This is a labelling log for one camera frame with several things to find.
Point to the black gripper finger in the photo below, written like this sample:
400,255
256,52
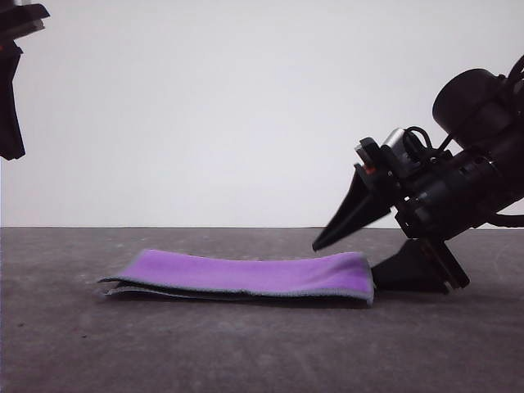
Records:
413,270
8,123
360,204

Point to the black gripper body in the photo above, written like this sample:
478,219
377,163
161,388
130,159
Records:
8,47
450,196

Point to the purple towel with grey hem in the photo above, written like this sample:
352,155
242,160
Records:
245,274

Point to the grey table cloth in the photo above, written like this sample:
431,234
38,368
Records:
262,352

